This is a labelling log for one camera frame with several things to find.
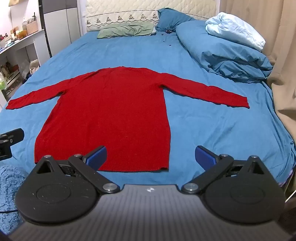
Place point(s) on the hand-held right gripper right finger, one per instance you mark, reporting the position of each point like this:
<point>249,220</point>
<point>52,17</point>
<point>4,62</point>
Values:
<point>204,157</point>

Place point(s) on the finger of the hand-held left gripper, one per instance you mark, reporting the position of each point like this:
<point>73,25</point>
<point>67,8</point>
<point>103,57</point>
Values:
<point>13,135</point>

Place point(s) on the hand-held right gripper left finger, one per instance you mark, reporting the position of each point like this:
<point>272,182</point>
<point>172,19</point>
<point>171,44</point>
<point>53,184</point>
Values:
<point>98,157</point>

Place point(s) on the red knit sweater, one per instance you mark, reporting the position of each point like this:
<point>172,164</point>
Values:
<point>108,120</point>

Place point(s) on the blue bed sheet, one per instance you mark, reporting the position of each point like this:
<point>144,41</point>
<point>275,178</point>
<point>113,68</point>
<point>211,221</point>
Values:
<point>208,129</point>

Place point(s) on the fuzzy blue rug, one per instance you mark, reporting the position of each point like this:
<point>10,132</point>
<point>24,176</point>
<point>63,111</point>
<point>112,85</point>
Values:
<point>9,185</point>

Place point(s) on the white desk with shelves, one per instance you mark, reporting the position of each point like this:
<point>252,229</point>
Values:
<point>25,42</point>

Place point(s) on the blue duvet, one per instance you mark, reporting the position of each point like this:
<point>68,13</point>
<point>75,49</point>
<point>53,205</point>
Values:
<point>215,51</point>

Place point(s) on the woven basket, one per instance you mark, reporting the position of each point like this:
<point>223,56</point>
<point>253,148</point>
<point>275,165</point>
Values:
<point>32,28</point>

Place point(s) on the white wardrobe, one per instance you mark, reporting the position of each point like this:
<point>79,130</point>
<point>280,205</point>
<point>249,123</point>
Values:
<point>62,20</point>

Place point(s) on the beige curtain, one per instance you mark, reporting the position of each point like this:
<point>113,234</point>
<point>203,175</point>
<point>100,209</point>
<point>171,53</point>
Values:
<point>283,58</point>

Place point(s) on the green pillow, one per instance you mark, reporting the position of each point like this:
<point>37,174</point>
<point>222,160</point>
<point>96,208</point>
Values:
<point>126,29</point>

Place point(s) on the light blue blanket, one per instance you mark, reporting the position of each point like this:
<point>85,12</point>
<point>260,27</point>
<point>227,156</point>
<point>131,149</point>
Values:
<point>235,29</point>

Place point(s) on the blue pillow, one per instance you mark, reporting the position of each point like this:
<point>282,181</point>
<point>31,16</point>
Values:
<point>172,19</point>

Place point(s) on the cream quilted headboard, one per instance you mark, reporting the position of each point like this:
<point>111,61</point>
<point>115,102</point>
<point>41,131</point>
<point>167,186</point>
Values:
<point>138,11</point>

